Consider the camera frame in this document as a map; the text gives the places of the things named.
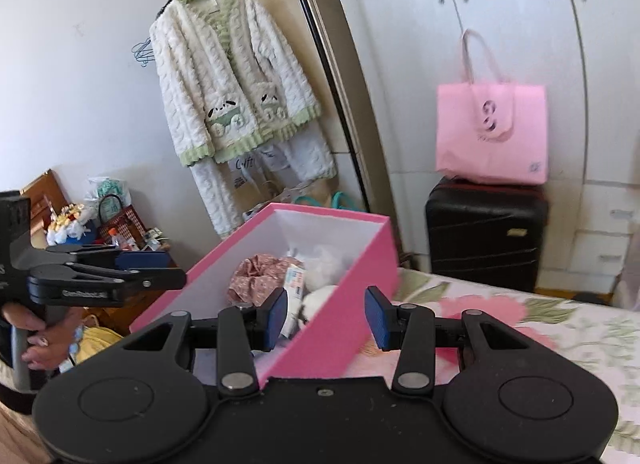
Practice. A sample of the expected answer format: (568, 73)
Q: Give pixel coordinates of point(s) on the wooden furniture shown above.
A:
(45, 194)

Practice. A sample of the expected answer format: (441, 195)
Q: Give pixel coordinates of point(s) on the brown woven basket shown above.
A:
(127, 226)

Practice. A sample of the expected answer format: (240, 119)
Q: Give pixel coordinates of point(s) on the floral fabric scrunchie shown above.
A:
(255, 276)

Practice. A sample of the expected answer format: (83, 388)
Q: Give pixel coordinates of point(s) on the white yellow flower bundle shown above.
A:
(70, 224)

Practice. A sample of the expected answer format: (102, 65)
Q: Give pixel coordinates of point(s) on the white plush toy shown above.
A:
(320, 304)

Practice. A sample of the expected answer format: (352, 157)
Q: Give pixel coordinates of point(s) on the pink tote bag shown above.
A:
(492, 133)

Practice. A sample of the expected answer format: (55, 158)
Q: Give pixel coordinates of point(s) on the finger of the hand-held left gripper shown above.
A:
(100, 284)
(125, 260)

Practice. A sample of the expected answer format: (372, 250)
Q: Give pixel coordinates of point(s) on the cream green fleece jacket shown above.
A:
(220, 68)

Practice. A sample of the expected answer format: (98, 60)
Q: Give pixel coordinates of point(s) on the white wardrobe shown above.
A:
(500, 18)

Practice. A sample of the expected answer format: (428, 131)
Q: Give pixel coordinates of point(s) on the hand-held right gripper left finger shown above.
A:
(277, 316)

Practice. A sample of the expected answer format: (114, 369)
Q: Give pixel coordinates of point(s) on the pink cardboard box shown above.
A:
(330, 324)

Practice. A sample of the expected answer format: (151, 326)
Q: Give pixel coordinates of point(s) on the floral bed sheet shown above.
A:
(565, 344)

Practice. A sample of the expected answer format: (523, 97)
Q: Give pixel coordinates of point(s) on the white fluffy plush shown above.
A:
(325, 264)

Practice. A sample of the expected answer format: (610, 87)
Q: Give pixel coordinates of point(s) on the black suitcase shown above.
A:
(480, 239)

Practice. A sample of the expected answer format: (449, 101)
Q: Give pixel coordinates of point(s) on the yellow cloth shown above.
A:
(100, 341)

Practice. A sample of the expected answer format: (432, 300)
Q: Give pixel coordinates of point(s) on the person's left hand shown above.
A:
(50, 344)

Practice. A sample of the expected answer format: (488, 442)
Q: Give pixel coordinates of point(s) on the brown cardboard box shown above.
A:
(250, 183)

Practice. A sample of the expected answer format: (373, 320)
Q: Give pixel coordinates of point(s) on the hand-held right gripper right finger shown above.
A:
(376, 316)

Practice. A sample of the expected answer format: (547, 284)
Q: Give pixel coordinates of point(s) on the white green plastic bag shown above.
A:
(107, 189)

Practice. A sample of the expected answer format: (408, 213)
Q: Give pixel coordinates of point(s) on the orange cap bottle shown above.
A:
(116, 238)

